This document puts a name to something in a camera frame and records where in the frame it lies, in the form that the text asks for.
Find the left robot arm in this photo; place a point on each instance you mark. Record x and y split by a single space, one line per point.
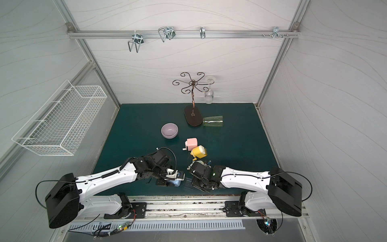
73 196

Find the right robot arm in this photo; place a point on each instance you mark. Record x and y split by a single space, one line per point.
267 189

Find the small metal ring hook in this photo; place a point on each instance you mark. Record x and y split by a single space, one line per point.
202 33

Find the white wire basket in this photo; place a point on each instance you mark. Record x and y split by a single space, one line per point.
60 125

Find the clear hanging wine glass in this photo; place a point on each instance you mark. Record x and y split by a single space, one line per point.
209 94

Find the metal wire hook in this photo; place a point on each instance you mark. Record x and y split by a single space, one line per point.
166 32

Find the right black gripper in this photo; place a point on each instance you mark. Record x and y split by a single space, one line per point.
196 168

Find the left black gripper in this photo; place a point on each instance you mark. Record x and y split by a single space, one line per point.
163 181

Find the metal double hook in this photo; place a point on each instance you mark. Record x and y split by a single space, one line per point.
136 42

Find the white vent grille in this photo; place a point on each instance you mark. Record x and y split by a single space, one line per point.
164 225

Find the copper wine glass stand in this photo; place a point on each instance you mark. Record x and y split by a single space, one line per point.
202 84

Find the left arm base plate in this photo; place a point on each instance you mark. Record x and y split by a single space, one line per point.
129 211

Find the black round fan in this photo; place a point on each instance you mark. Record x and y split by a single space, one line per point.
267 226

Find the blue pencil sharpener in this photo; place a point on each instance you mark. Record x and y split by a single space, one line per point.
175 182

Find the metal clamp hook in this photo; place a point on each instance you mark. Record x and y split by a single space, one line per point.
276 34

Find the pink pencil sharpener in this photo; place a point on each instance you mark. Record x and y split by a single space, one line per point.
190 144

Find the yellow pencil sharpener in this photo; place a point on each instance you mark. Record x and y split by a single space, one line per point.
199 152

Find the aluminium top rail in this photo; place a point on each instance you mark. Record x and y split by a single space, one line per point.
180 34

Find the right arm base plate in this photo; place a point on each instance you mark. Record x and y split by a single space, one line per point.
237 209

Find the purple bowl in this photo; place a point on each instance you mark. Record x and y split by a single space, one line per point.
169 130

